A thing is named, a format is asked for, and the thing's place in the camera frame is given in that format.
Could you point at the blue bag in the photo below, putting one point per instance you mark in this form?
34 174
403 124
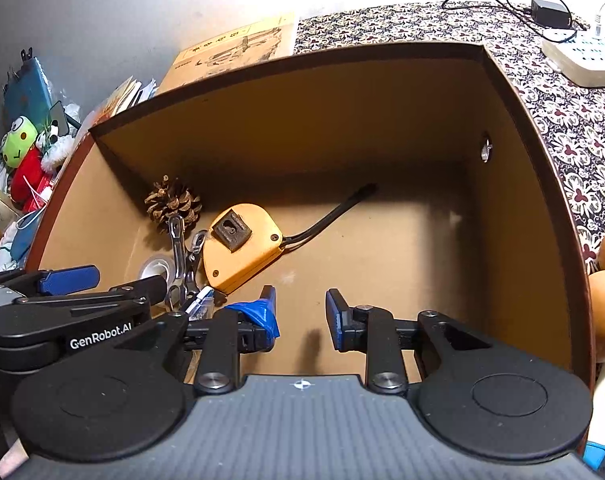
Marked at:
27 90

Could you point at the silver metal tool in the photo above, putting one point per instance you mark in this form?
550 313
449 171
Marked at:
177 255

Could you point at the clear tape roll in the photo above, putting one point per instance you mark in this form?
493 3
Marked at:
155 266

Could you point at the green frog plush toy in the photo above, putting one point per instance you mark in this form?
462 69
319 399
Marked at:
22 155

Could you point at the black power adapter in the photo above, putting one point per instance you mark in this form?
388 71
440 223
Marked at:
549 12

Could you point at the white plush toy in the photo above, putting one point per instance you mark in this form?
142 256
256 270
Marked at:
57 147

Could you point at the orange tape measure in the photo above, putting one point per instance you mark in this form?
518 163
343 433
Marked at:
242 260

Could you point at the stack of papers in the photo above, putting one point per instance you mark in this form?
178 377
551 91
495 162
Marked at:
125 97

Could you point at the blue and white cloth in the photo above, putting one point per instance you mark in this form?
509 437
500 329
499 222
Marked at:
20 240

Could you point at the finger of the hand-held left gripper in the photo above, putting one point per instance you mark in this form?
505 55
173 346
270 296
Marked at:
67 280
142 290

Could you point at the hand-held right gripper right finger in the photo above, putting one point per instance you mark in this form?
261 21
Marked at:
337 322

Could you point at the brown pine cone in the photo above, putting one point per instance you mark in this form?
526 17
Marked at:
175 202

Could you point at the brown cardboard box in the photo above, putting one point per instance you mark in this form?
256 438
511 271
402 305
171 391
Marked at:
382 125

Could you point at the white power strip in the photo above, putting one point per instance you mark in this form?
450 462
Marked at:
587 57

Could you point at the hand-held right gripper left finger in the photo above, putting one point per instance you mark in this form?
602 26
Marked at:
262 317

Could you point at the person's left hand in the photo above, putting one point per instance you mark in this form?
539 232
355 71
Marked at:
13 457

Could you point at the yellow printed cardboard sheet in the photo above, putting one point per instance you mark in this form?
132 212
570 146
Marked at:
232 52

